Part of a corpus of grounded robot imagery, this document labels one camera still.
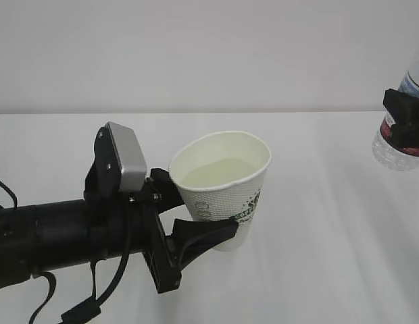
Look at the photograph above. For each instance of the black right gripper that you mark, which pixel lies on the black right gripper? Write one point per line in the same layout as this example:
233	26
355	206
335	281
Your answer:
404	109

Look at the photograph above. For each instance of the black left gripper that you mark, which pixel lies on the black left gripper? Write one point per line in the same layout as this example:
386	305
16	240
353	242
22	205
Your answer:
165	255

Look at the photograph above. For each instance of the clear plastic water bottle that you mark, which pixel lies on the clear plastic water bottle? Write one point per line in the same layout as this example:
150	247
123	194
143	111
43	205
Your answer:
383	152

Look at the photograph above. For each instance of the white paper coffee cup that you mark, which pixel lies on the white paper coffee cup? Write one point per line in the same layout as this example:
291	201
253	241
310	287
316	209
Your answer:
220	176

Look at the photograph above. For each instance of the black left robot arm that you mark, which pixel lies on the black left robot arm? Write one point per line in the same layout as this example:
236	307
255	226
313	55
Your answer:
39	238

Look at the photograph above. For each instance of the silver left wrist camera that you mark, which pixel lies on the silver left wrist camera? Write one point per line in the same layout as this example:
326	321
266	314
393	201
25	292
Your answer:
131	161

